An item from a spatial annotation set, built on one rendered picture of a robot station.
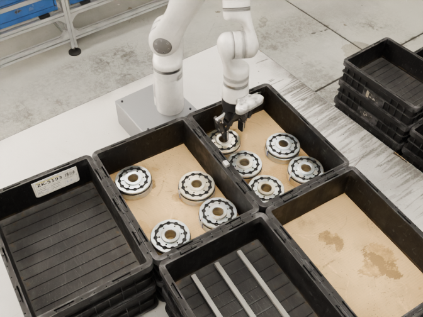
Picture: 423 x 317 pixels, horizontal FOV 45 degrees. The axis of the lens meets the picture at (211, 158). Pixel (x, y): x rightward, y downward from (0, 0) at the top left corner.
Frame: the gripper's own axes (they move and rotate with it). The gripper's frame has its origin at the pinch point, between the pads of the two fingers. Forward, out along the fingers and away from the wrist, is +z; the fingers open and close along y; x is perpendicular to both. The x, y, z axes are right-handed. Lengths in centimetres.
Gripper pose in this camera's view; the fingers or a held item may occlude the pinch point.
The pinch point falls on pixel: (233, 131)
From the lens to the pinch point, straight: 153.3
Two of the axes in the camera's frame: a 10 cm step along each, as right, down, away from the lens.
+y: -7.8, 4.6, -4.1
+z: 0.0, 6.6, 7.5
